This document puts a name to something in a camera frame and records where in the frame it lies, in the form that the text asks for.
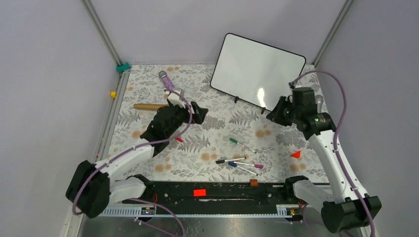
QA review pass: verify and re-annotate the gold toy microphone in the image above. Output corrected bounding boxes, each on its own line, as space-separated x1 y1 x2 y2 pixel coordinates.
133 104 168 111

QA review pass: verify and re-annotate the green cap whiteboard marker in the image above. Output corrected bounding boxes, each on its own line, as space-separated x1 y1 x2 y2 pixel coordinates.
229 138 257 154

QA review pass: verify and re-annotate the aluminium frame post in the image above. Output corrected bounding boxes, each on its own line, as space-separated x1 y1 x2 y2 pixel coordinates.
312 0 354 67
81 0 123 66

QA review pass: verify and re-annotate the blue cap whiteboard marker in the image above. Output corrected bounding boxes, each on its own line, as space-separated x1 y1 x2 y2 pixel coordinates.
228 161 258 176

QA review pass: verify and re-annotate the black cap whiteboard marker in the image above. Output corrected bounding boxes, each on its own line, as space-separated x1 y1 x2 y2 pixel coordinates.
215 157 246 164

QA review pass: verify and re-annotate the left aluminium frame post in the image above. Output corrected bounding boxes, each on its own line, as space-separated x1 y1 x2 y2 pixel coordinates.
81 0 123 66

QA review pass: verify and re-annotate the floral table mat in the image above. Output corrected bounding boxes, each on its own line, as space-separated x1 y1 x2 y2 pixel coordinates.
97 64 328 183

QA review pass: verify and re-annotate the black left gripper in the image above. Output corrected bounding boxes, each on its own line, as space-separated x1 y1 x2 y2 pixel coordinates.
167 101 208 138

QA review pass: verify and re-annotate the orange red cone piece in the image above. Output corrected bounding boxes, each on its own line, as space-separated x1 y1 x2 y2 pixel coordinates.
291 151 301 159

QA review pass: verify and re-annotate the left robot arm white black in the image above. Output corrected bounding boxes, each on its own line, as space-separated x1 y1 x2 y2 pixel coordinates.
65 101 208 218

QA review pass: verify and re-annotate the red tape patch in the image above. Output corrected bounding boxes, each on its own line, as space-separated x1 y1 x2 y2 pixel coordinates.
193 189 207 197

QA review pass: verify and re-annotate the teal corner clip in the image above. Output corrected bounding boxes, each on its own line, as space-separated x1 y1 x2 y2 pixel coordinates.
116 62 131 73

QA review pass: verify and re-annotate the brown small block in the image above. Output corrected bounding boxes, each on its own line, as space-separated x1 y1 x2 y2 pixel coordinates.
249 179 258 187

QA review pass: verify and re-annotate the slotted cable duct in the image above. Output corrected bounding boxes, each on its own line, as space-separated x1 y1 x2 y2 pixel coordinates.
99 204 301 218

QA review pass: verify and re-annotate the silver toy microphone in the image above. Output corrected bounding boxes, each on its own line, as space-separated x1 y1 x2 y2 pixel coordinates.
315 94 324 107

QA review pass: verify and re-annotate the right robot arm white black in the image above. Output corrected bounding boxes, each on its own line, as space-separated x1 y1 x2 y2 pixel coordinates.
267 87 382 236

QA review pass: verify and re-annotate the white whiteboard black frame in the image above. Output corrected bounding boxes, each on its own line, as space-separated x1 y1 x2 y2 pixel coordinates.
210 33 306 111

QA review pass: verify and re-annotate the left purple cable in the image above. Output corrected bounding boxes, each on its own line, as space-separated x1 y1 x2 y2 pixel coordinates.
72 89 194 237

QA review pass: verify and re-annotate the purple glitter toy microphone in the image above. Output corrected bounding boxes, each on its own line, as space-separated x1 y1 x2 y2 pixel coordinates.
159 71 181 95

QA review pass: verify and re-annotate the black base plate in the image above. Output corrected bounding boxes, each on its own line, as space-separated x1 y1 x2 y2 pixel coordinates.
130 181 315 216

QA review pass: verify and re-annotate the pink cap whiteboard marker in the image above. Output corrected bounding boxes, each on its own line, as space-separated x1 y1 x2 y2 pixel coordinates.
234 161 264 169

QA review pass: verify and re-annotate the right aluminium frame post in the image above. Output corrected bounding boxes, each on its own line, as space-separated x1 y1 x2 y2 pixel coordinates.
312 0 354 67

